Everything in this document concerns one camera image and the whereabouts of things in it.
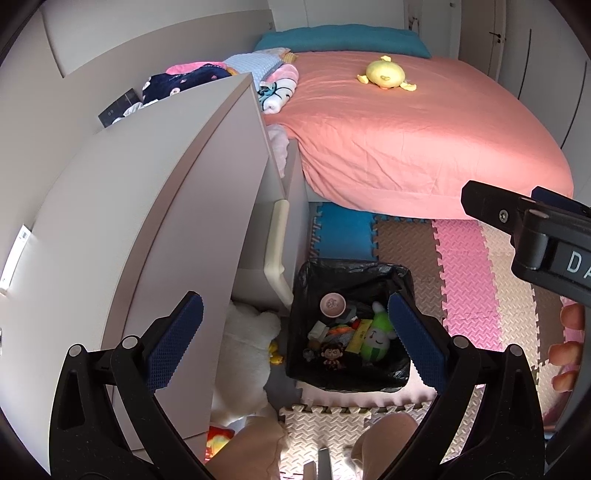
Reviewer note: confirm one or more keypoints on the white long cardboard box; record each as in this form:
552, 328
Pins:
13, 258

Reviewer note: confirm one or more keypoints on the light blue folded clothes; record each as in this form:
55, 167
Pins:
258, 63

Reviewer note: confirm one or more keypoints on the red yellow toy on floor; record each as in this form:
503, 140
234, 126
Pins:
216, 439

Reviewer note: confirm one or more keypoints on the bed with salmon sheet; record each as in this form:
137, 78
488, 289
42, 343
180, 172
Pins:
409, 154

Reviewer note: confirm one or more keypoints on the navy patterned blanket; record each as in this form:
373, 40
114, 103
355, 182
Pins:
163, 85

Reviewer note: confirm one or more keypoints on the colourful foam floor mat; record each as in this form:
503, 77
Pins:
462, 277

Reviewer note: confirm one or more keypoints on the pink white folded clothes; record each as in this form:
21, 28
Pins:
278, 88

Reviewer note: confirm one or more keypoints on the white wardrobe door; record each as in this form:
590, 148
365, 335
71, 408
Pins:
530, 49

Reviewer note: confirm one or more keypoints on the white crumpled cloth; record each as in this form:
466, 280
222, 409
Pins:
132, 109

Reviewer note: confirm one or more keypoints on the yellow snack bag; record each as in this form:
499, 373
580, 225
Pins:
356, 343

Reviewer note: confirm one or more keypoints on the black lined trash bin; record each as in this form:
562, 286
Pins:
361, 283

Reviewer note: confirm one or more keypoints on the black wall socket panel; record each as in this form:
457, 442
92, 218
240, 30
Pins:
118, 107

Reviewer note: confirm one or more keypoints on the teal pillow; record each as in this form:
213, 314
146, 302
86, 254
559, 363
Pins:
351, 37

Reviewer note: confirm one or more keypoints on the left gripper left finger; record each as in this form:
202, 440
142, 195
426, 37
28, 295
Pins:
142, 365

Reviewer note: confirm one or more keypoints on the yellow duck plush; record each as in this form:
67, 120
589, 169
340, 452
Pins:
386, 74

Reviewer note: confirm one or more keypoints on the white plush toy on floor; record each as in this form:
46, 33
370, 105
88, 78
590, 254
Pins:
243, 367

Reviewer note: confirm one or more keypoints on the green white plush toy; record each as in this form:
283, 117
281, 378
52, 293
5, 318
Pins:
379, 335

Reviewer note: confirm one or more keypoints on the dark-haired figurine toy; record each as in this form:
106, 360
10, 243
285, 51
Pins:
331, 354

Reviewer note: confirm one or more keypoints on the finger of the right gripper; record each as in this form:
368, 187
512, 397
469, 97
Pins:
551, 198
501, 209

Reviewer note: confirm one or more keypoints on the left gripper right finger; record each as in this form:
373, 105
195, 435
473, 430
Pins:
453, 367

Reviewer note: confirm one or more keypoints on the person's right hand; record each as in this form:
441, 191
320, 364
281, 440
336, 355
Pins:
568, 355

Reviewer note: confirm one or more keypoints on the green orange seahorse toy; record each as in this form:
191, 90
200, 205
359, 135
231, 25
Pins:
340, 330

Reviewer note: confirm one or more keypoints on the pink plastic bowl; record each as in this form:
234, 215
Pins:
332, 305

